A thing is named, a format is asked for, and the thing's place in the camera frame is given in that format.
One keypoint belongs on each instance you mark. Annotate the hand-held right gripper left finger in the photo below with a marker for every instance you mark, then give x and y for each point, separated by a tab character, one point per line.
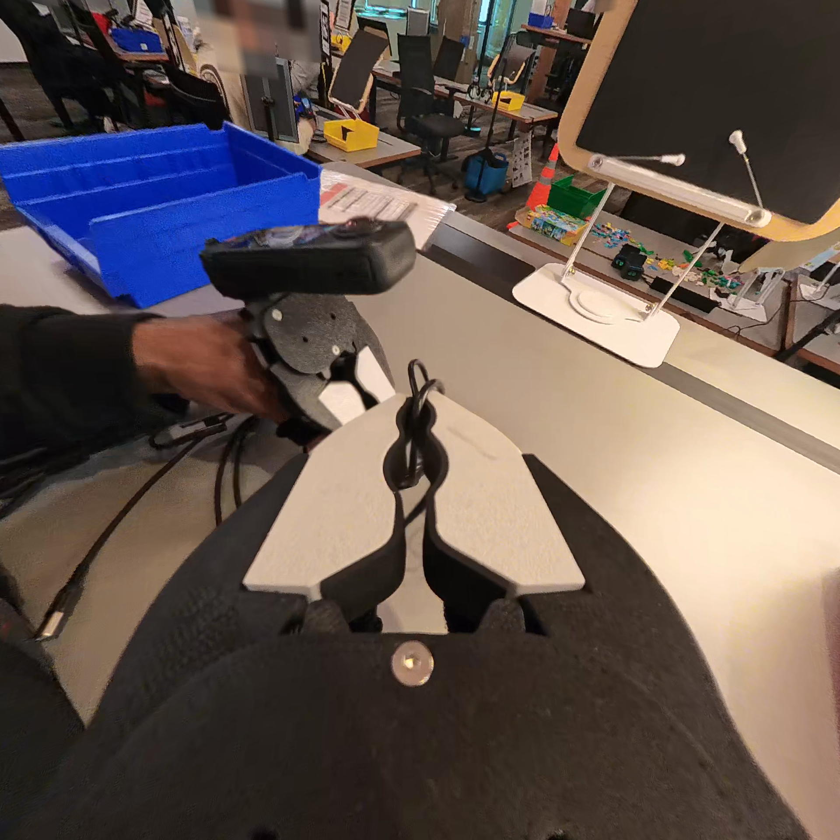
328	518

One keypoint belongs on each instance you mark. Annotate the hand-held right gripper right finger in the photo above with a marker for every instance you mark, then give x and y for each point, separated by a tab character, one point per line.
505	518

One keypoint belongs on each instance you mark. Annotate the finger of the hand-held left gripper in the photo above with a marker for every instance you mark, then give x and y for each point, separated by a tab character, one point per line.
342	403
377	377

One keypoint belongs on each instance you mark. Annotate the person's left forearm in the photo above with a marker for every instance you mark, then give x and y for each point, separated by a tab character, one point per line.
65	374

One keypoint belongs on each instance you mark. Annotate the person's left hand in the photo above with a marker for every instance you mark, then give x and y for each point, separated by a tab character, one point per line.
197	361

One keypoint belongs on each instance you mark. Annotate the laminated paper sheet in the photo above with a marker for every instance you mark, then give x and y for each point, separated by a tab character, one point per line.
374	203

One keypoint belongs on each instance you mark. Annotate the yellow plastic bin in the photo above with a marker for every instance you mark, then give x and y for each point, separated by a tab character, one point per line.
508	102
351	134

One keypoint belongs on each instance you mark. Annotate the blue plastic bin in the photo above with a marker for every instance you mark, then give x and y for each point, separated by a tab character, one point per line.
164	216

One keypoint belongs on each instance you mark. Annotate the black office chair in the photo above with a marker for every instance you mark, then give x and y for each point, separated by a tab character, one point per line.
426	118

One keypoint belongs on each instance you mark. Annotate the blue bucket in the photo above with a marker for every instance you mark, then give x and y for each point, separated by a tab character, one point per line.
487	174

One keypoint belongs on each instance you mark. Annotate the colourful toy box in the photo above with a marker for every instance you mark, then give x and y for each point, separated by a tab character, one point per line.
551	223

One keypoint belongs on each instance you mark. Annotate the orange traffic cone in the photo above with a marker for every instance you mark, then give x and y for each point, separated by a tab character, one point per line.
544	184

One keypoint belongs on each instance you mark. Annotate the green plastic bin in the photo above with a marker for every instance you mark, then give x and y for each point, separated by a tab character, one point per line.
574	197

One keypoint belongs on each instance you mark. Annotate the black charger with green lights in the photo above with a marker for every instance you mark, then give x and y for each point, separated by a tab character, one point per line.
630	262

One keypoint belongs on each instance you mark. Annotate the black power strip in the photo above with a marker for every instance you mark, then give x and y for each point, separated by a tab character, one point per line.
682	295

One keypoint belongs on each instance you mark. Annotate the scattered colourful toy bricks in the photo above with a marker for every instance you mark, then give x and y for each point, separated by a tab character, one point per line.
669	262

